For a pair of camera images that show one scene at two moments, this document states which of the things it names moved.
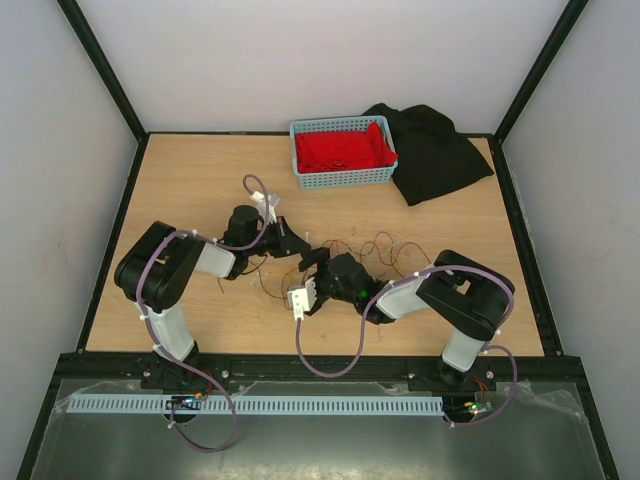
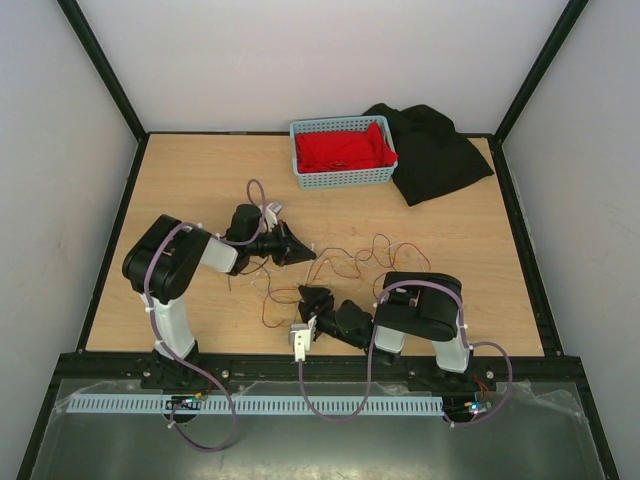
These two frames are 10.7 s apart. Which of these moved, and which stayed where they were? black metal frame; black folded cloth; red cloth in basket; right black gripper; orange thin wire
Moved: right black gripper; orange thin wire
Stayed: black folded cloth; red cloth in basket; black metal frame
